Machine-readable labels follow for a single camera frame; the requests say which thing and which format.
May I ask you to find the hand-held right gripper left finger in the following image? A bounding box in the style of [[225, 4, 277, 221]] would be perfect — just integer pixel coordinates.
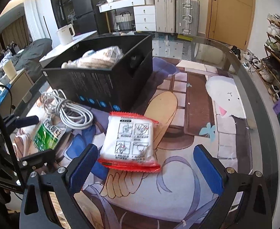
[[19, 144, 99, 229]]

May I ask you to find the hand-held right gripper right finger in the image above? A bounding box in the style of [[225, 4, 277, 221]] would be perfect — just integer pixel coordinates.
[[193, 145, 273, 229]]

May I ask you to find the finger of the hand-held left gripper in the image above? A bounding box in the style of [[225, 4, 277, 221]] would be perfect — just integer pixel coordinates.
[[19, 149, 56, 171], [4, 115, 39, 130]]

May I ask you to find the green plastic packet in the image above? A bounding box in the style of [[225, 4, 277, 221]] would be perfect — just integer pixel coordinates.
[[33, 118, 67, 152]]

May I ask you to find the red and white packet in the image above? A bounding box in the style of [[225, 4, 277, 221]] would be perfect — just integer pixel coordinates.
[[97, 111, 161, 173]]

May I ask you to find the black cardboard box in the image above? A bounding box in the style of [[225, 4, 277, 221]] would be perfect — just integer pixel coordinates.
[[41, 34, 154, 114]]

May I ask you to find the white knitted cloth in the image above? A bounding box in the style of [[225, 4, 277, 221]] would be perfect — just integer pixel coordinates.
[[78, 46, 124, 69]]

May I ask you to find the beige bin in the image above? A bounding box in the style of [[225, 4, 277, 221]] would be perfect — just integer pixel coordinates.
[[2, 59, 18, 81]]

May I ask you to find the printed table mat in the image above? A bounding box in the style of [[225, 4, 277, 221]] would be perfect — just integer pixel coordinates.
[[14, 57, 253, 229]]

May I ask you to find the dark clothes heap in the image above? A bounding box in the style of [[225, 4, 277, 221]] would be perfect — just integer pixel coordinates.
[[0, 38, 53, 77]]

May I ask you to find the white electric kettle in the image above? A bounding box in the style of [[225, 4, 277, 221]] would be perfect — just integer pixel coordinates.
[[56, 25, 76, 46]]

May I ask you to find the grey white side table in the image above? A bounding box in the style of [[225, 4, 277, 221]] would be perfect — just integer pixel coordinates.
[[38, 30, 98, 64]]

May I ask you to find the white sneakers pair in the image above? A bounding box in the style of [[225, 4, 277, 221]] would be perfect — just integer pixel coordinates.
[[230, 45, 262, 72]]

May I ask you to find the dark glass cabinet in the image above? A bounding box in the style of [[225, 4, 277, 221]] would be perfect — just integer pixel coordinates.
[[48, 0, 74, 29]]

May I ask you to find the shoe rack with shoes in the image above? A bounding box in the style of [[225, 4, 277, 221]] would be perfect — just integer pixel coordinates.
[[260, 13, 280, 102]]

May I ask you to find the dark grey fridge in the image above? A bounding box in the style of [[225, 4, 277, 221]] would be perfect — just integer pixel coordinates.
[[69, 0, 112, 35]]

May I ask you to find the wooden shoe rack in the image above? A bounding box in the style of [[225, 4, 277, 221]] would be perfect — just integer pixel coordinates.
[[263, 13, 280, 101]]

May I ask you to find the wicker basket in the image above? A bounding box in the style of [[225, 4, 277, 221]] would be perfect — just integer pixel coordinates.
[[114, 12, 135, 30]]

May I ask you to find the silver suitcase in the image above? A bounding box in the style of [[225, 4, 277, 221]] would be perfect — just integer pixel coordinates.
[[175, 0, 201, 36]]

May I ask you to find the white vanity desk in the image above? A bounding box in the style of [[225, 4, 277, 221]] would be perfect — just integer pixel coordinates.
[[99, 0, 157, 33]]

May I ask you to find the wooden door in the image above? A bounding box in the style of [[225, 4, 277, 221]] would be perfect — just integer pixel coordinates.
[[205, 0, 255, 51]]

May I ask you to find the white suitcase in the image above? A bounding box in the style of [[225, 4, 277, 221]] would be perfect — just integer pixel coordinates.
[[154, 0, 177, 33]]

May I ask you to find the black cable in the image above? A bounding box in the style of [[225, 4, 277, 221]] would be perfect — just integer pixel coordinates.
[[0, 100, 27, 189]]

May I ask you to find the white coiled cable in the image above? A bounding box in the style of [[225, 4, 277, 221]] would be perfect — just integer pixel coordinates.
[[40, 89, 94, 131]]

